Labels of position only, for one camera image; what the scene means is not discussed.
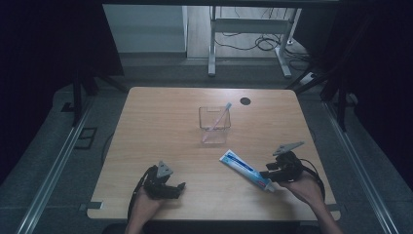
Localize white metal desk frame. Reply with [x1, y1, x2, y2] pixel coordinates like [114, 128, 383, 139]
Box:
[206, 5, 303, 79]

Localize dark curtain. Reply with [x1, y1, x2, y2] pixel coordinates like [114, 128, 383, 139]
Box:
[0, 0, 125, 185]
[291, 0, 413, 183]

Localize blue white toothpaste tube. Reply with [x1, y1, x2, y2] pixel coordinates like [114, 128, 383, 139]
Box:
[218, 148, 277, 194]

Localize hand-held gripper black cable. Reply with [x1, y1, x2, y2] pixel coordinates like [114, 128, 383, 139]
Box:
[127, 165, 159, 220]
[299, 157, 326, 200]

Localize black floor cables bundle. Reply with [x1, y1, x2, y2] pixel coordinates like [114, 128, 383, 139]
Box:
[213, 7, 314, 71]

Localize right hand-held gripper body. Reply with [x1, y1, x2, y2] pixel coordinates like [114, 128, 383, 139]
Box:
[272, 140, 306, 183]

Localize black metal stand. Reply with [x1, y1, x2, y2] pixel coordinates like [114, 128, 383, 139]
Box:
[284, 61, 357, 133]
[60, 61, 129, 129]

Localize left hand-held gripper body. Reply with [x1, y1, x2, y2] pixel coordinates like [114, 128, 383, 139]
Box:
[141, 160, 179, 200]

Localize right hand-held gripper black cable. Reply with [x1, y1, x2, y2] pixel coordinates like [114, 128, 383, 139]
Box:
[299, 157, 326, 200]

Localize white power strip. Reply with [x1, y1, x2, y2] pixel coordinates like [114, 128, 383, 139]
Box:
[299, 72, 318, 88]

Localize white cabinet panel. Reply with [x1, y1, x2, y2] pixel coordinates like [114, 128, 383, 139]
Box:
[102, 4, 189, 55]

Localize left hand-held gripper black cable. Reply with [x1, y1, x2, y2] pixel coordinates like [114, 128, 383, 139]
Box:
[127, 165, 159, 220]

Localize grey metal floor rail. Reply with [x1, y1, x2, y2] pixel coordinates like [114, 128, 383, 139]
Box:
[15, 96, 95, 234]
[322, 99, 399, 234]

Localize pink toothbrush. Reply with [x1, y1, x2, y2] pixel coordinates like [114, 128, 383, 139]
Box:
[201, 101, 233, 144]

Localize clear plastic square cup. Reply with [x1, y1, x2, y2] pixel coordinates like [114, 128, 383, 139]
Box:
[198, 105, 232, 145]

